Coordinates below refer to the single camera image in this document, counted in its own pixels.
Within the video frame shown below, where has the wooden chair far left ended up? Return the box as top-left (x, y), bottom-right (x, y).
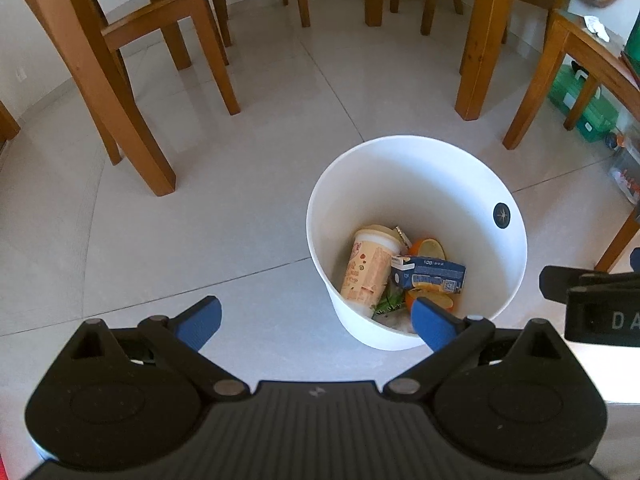
top-left (0, 102), bottom-right (21, 140)

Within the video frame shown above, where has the wooden table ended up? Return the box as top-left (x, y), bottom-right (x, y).
top-left (361, 0), bottom-right (640, 151)

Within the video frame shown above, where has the blue milk carton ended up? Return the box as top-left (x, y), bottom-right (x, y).
top-left (390, 256), bottom-right (466, 294)

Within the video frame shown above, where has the black round bin knob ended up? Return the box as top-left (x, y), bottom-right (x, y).
top-left (492, 203), bottom-right (511, 230)

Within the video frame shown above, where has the beige paper cup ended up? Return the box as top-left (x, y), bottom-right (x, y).
top-left (341, 224), bottom-right (405, 311)

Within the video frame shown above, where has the clear plastic storage box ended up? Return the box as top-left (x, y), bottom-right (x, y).
top-left (608, 130), bottom-right (640, 205)

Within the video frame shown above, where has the wooden chair near left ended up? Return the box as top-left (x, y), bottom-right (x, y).
top-left (4, 0), bottom-right (242, 198)

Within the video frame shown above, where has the white plastic waste bin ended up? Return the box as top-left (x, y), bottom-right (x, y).
top-left (306, 136), bottom-right (527, 351)

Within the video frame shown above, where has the orange peel half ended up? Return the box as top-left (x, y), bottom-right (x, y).
top-left (408, 237), bottom-right (447, 260)

